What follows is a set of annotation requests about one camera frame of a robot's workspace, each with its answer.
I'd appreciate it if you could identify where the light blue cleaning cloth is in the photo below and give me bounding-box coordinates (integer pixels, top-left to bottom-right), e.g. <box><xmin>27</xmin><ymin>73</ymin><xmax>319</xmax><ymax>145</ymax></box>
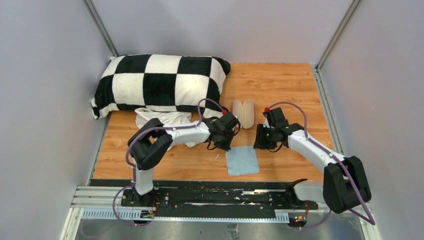
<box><xmin>225</xmin><ymin>145</ymin><xmax>260</xmax><ymax>177</ymax></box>

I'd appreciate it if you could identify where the pink glasses case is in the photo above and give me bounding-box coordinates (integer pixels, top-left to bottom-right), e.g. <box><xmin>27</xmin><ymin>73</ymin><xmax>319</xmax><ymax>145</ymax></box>
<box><xmin>232</xmin><ymin>99</ymin><xmax>255</xmax><ymax>129</ymax></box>

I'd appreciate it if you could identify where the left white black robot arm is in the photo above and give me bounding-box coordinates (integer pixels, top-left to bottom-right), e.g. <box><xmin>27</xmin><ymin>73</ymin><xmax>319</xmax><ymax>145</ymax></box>
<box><xmin>125</xmin><ymin>111</ymin><xmax>241</xmax><ymax>207</ymax></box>

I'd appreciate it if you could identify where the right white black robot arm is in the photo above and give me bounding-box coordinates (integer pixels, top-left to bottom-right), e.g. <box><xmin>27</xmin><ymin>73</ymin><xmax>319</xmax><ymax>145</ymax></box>
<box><xmin>253</xmin><ymin>107</ymin><xmax>372</xmax><ymax>214</ymax></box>

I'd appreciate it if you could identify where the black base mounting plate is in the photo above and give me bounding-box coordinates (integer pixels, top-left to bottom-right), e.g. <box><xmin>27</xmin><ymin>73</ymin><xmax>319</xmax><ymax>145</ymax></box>
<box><xmin>120</xmin><ymin>180</ymin><xmax>318</xmax><ymax>220</ymax></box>

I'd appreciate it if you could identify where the black white checkered pillow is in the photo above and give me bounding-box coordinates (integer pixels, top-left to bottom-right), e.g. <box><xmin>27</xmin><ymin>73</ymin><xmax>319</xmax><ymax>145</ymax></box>
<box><xmin>90</xmin><ymin>54</ymin><xmax>231</xmax><ymax>120</ymax></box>

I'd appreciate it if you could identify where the white crumpled cloth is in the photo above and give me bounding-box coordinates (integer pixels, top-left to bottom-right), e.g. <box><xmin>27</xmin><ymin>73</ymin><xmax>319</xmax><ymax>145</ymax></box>
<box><xmin>126</xmin><ymin>116</ymin><xmax>210</xmax><ymax>157</ymax></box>

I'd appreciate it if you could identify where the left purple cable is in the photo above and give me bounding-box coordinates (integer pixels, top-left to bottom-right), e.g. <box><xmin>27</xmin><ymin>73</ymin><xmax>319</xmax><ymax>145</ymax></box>
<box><xmin>111</xmin><ymin>97</ymin><xmax>229</xmax><ymax>227</ymax></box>

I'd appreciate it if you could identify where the purple cable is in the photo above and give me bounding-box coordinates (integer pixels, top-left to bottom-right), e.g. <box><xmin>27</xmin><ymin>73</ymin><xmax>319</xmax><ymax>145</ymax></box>
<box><xmin>111</xmin><ymin>97</ymin><xmax>229</xmax><ymax>227</ymax></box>
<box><xmin>263</xmin><ymin>101</ymin><xmax>377</xmax><ymax>231</ymax></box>

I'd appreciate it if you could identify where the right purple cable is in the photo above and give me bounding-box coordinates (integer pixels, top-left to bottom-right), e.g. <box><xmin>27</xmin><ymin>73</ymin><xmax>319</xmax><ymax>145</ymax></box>
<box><xmin>263</xmin><ymin>101</ymin><xmax>377</xmax><ymax>231</ymax></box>

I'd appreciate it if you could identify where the right aluminium frame post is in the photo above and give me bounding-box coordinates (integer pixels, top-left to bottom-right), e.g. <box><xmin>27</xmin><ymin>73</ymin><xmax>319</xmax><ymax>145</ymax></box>
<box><xmin>315</xmin><ymin>0</ymin><xmax>362</xmax><ymax>72</ymax></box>

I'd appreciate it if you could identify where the aluminium frame post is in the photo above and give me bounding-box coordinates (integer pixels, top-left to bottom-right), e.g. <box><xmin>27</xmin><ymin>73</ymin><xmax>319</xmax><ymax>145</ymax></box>
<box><xmin>82</xmin><ymin>0</ymin><xmax>119</xmax><ymax>57</ymax></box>
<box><xmin>315</xmin><ymin>0</ymin><xmax>362</xmax><ymax>72</ymax></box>

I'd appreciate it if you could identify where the aluminium slotted rail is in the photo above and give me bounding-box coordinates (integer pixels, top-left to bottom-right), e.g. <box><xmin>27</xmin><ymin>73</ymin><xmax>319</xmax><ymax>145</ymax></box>
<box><xmin>71</xmin><ymin>181</ymin><xmax>328</xmax><ymax>225</ymax></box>

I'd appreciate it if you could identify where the left aluminium frame post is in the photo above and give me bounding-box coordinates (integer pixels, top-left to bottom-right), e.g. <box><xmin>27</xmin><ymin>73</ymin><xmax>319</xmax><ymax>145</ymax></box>
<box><xmin>82</xmin><ymin>0</ymin><xmax>119</xmax><ymax>57</ymax></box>

